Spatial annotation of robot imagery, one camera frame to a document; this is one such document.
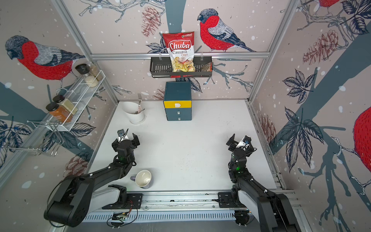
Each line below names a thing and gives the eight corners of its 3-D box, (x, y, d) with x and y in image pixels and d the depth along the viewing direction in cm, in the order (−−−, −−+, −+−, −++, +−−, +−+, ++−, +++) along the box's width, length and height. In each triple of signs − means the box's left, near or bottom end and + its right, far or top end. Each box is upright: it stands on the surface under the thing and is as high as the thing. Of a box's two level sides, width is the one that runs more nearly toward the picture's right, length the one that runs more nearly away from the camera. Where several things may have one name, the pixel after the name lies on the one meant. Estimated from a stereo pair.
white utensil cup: (134, 127, 105) (128, 115, 94) (127, 116, 112) (121, 104, 101) (146, 121, 109) (141, 108, 98) (139, 111, 116) (133, 98, 105)
